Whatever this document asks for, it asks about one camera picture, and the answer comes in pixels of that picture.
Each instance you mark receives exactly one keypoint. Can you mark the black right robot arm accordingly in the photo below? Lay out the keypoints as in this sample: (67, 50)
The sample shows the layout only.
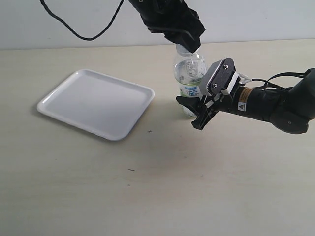
(288, 109)

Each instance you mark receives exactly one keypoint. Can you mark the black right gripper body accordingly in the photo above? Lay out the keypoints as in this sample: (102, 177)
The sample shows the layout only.
(209, 106)

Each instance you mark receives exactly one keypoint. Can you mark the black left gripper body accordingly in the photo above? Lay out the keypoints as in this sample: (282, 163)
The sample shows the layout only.
(161, 16)

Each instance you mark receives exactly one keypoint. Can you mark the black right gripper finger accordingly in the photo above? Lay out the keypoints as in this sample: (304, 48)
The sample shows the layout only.
(191, 106)

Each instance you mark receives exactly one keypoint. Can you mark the clear plastic drink bottle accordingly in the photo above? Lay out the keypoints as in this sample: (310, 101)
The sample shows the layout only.
(189, 68)

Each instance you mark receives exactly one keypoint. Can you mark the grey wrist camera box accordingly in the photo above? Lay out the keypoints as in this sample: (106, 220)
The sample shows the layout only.
(220, 78)

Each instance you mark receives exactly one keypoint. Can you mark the white plastic tray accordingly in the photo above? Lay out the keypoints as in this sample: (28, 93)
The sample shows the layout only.
(97, 103)

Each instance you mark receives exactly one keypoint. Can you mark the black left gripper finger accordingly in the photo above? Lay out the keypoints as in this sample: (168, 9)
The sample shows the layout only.
(184, 40)

